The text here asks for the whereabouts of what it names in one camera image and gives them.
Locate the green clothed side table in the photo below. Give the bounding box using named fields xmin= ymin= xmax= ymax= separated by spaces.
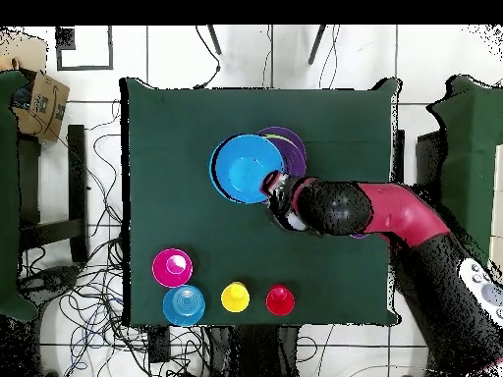
xmin=0 ymin=69 xmax=40 ymax=323
xmin=425 ymin=75 xmax=503 ymax=268

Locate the dark grey equipment base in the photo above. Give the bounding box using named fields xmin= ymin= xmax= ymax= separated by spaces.
xmin=21 ymin=264 xmax=82 ymax=305

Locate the black chair frame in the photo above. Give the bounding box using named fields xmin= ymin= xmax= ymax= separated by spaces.
xmin=17 ymin=124 xmax=90 ymax=264

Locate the black square floor frame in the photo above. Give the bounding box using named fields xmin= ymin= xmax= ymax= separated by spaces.
xmin=55 ymin=26 xmax=115 ymax=72

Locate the tangle of floor cables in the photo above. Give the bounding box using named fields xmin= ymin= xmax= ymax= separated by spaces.
xmin=19 ymin=97 xmax=215 ymax=377

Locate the yellow cup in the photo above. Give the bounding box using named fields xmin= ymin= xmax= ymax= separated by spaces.
xmin=220 ymin=281 xmax=252 ymax=314

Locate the small blue bowl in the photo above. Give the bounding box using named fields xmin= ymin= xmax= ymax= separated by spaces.
xmin=161 ymin=284 xmax=206 ymax=328

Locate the large blue bowl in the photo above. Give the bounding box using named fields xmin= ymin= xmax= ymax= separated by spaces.
xmin=208 ymin=134 xmax=287 ymax=205

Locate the black power box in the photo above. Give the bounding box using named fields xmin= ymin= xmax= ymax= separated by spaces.
xmin=147 ymin=325 xmax=171 ymax=363

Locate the small red bowl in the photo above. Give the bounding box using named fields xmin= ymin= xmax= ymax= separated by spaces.
xmin=151 ymin=247 xmax=195 ymax=289

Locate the brown cardboard box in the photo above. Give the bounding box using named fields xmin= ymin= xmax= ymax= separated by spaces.
xmin=10 ymin=70 xmax=71 ymax=143

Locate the black tripod leg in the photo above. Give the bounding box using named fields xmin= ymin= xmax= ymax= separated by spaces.
xmin=206 ymin=25 xmax=223 ymax=56
xmin=307 ymin=25 xmax=328 ymax=66

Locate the dark green tablecloth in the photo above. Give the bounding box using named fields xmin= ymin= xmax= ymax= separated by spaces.
xmin=119 ymin=77 xmax=403 ymax=328

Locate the red cup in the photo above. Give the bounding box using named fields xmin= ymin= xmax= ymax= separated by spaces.
xmin=265 ymin=284 xmax=297 ymax=317

